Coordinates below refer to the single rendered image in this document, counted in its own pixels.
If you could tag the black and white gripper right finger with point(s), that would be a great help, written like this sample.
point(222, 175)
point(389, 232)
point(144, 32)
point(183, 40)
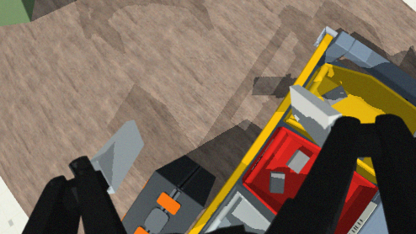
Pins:
point(318, 203)

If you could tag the yellow bar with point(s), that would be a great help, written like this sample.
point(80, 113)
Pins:
point(261, 138)

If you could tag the red bin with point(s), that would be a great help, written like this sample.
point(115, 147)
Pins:
point(280, 148)

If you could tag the yellow open bin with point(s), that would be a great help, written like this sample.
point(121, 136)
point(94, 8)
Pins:
point(367, 98)

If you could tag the grey open bin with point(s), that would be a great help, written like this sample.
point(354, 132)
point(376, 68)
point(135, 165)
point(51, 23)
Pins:
point(241, 208)

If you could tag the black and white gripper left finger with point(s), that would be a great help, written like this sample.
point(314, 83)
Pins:
point(57, 210)

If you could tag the blue-grey metal shelf rack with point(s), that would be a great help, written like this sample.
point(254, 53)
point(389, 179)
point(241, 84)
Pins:
point(372, 219)

